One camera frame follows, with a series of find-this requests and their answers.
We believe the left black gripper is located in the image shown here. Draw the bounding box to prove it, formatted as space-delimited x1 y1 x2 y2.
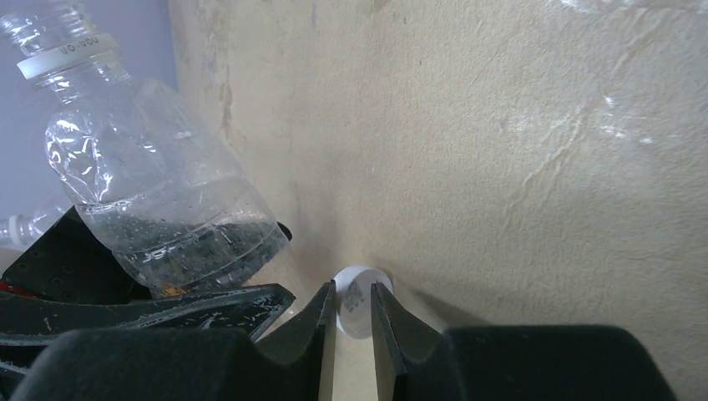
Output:
1 208 296 378

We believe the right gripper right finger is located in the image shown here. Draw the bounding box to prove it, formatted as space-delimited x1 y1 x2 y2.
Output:
371 284 675 400

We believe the clear plastic bottle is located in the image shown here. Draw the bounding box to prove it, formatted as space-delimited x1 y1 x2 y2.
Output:
560 0 707 14

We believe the white bottle cap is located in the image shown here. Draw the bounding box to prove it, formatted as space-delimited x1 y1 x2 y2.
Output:
334 266 394 340

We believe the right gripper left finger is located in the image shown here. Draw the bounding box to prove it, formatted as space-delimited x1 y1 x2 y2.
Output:
13 283 336 400

